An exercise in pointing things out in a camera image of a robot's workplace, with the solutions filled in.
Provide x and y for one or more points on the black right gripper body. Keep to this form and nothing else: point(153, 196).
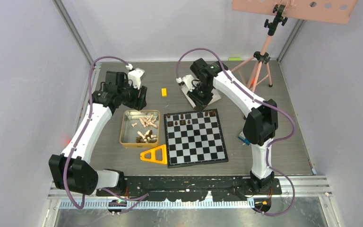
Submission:
point(201, 94)

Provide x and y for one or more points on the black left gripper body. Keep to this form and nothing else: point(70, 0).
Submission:
point(133, 97)

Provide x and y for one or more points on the tin lid with bears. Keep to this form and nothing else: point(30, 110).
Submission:
point(216, 96)

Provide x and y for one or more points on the gold tin box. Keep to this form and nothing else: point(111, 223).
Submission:
point(140, 129)

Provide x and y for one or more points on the black white folding chessboard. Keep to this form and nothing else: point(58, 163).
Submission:
point(199, 143)

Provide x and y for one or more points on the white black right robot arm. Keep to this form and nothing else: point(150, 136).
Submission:
point(260, 115)

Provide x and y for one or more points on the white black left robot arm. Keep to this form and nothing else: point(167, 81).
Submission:
point(71, 169)

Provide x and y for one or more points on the small yellow block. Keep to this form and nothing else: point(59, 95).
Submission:
point(164, 92)

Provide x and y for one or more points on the blue white lego block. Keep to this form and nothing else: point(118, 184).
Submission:
point(243, 139)

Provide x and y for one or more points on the pink tripod music stand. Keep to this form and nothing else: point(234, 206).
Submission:
point(329, 11)

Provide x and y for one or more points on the yellow triangular toy frame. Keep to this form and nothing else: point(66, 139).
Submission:
point(157, 155)

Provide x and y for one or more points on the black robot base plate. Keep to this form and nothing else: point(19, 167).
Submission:
point(190, 188)

